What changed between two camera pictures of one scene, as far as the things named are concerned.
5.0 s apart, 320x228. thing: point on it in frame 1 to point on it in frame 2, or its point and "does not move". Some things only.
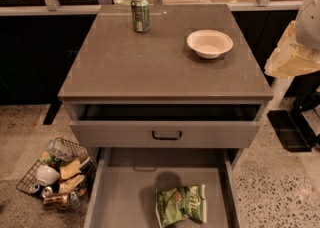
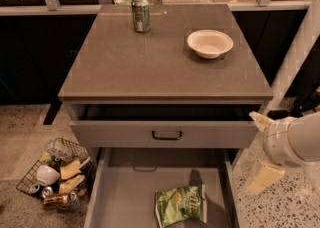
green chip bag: x=186 y=202 does not move
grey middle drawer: x=126 y=179 does not move
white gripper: x=309 y=22 to x=276 y=142
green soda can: x=140 y=13 does not move
